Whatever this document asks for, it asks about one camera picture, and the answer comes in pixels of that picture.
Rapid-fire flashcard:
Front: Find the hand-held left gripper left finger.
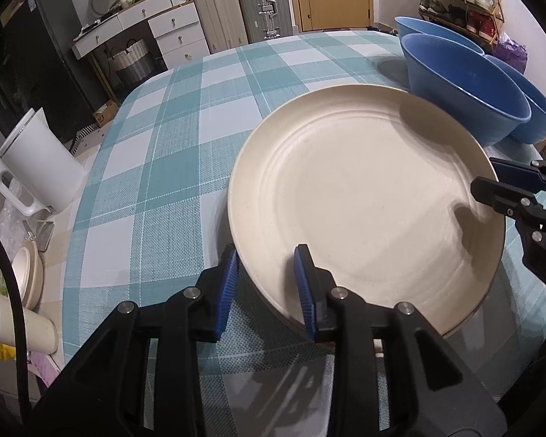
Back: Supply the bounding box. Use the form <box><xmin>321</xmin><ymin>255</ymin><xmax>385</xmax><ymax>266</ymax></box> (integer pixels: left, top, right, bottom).
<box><xmin>32</xmin><ymin>248</ymin><xmax>240</xmax><ymax>437</ymax></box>

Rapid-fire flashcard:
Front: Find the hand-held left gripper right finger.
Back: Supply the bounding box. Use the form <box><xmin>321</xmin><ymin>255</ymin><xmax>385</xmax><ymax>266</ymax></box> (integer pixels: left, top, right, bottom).
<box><xmin>293</xmin><ymin>244</ymin><xmax>510</xmax><ymax>437</ymax></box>

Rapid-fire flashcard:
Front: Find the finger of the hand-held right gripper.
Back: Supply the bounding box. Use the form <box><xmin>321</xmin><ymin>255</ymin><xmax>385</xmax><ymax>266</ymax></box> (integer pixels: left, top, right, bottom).
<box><xmin>471</xmin><ymin>177</ymin><xmax>540</xmax><ymax>217</ymax></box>
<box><xmin>489</xmin><ymin>157</ymin><xmax>546</xmax><ymax>190</ymax></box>

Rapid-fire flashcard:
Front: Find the blue bowl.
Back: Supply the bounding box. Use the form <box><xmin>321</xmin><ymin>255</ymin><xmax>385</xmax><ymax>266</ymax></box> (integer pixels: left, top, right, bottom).
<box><xmin>400</xmin><ymin>33</ymin><xmax>532</xmax><ymax>146</ymax></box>
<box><xmin>484</xmin><ymin>54</ymin><xmax>546</xmax><ymax>145</ymax></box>
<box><xmin>394</xmin><ymin>16</ymin><xmax>485</xmax><ymax>55</ymax></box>

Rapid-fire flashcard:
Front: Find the stack of cream bowls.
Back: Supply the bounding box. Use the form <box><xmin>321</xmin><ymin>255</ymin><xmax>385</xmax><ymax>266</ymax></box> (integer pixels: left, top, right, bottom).
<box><xmin>11</xmin><ymin>239</ymin><xmax>44</xmax><ymax>308</ymax></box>

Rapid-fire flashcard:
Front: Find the purple bag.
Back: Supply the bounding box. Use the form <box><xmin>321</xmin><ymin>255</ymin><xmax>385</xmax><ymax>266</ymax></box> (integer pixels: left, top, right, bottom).
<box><xmin>496</xmin><ymin>33</ymin><xmax>529</xmax><ymax>74</ymax></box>

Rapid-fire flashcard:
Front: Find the wooden shoe rack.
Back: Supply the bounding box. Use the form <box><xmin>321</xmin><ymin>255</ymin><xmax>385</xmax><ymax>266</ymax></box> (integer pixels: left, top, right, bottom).
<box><xmin>416</xmin><ymin>0</ymin><xmax>506</xmax><ymax>44</ymax></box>

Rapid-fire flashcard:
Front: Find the beige checked cloth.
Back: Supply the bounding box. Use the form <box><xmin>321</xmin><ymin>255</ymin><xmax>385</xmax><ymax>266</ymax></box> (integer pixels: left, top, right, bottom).
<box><xmin>0</xmin><ymin>146</ymin><xmax>101</xmax><ymax>374</ymax></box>

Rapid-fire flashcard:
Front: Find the cream tumbler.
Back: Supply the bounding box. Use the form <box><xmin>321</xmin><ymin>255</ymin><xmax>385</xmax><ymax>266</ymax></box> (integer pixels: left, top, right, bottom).
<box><xmin>0</xmin><ymin>291</ymin><xmax>58</xmax><ymax>353</ymax></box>

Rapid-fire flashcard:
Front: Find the metal stand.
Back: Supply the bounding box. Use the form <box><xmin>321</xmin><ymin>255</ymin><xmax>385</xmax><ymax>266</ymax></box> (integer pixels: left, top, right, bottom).
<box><xmin>23</xmin><ymin>219</ymin><xmax>55</xmax><ymax>252</ymax></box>

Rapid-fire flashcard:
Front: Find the lilac packet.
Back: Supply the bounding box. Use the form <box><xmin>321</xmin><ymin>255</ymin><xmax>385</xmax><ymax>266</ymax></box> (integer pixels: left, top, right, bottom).
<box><xmin>29</xmin><ymin>350</ymin><xmax>67</xmax><ymax>387</ymax></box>

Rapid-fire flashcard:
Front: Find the small cardboard box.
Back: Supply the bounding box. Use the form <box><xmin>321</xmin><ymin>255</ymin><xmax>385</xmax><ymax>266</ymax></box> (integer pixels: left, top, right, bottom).
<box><xmin>93</xmin><ymin>100</ymin><xmax>120</xmax><ymax>127</ymax></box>

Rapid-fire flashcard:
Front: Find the white electric kettle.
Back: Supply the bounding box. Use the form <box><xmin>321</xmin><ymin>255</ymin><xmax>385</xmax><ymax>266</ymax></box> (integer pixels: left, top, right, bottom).
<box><xmin>0</xmin><ymin>108</ymin><xmax>86</xmax><ymax>216</ymax></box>

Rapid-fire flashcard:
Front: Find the clear plastic bag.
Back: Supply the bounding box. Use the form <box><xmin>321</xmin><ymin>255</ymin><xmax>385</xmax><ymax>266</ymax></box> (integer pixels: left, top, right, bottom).
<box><xmin>0</xmin><ymin>177</ymin><xmax>32</xmax><ymax>256</ymax></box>

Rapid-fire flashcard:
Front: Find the woven laundry basket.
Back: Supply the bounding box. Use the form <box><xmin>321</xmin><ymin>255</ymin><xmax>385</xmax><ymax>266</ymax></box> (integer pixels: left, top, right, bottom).
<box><xmin>109</xmin><ymin>39</ymin><xmax>156</xmax><ymax>86</ymax></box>

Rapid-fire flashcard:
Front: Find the white drawer desk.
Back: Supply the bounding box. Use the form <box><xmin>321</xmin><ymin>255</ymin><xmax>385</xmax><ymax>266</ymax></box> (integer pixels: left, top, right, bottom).
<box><xmin>71</xmin><ymin>0</ymin><xmax>211</xmax><ymax>74</ymax></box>

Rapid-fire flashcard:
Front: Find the beige suitcase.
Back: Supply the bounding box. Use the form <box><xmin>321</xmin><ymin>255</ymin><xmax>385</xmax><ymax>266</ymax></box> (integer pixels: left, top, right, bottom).
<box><xmin>185</xmin><ymin>0</ymin><xmax>249</xmax><ymax>53</ymax></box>

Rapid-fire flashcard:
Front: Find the black refrigerator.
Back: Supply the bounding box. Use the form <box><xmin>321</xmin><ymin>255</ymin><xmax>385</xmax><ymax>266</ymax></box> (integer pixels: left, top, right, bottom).
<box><xmin>0</xmin><ymin>0</ymin><xmax>119</xmax><ymax>133</ymax></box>

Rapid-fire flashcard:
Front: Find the silver suitcase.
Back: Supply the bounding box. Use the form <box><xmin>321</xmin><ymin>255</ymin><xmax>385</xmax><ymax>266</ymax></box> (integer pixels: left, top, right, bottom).
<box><xmin>232</xmin><ymin>0</ymin><xmax>296</xmax><ymax>43</ymax></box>

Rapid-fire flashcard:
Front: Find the black cable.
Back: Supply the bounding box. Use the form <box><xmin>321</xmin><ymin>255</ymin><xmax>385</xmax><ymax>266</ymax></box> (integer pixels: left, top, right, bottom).
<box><xmin>0</xmin><ymin>212</ymin><xmax>32</xmax><ymax>420</ymax></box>

